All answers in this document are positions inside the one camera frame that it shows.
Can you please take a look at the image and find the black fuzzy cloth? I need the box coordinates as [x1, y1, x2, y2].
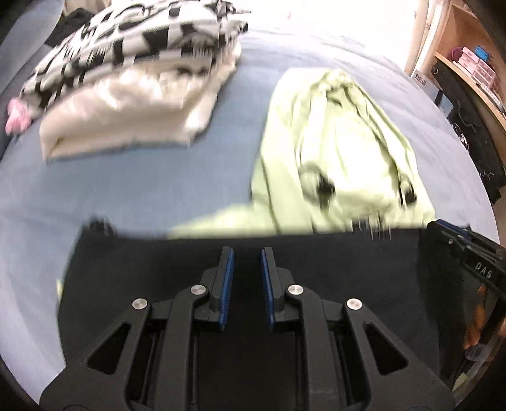
[45, 8, 99, 46]

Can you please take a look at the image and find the black and white patterned garment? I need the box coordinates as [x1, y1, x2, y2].
[20, 0, 251, 115]

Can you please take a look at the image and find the white padded jacket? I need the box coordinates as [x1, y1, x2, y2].
[40, 37, 244, 161]

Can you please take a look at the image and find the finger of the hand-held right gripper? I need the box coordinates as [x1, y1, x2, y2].
[427, 220, 475, 262]
[437, 220, 506, 255]

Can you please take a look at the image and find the person's right hand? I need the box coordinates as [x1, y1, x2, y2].
[462, 285, 506, 356]

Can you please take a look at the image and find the grey-blue bed blanket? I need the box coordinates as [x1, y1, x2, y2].
[0, 28, 501, 396]

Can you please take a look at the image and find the stack of pink boxes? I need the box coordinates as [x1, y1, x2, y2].
[454, 46, 499, 89]

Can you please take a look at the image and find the black bag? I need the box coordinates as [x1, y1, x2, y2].
[433, 59, 506, 204]

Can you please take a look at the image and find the pile of papers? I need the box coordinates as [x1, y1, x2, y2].
[484, 85, 506, 117]

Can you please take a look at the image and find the white cat plush toy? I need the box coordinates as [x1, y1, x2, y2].
[5, 98, 34, 137]

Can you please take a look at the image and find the narrow floral curtain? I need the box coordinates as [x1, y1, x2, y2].
[403, 0, 441, 74]

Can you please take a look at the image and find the wooden bookshelf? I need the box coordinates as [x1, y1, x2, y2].
[405, 0, 506, 131]

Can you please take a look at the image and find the green and black hooded jacket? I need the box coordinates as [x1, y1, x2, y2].
[55, 69, 471, 411]

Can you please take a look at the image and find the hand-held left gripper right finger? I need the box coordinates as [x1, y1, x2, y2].
[259, 247, 457, 411]

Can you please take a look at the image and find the white carton box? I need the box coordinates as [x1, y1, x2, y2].
[411, 67, 433, 93]

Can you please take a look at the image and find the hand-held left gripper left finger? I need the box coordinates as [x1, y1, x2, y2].
[40, 246, 236, 411]

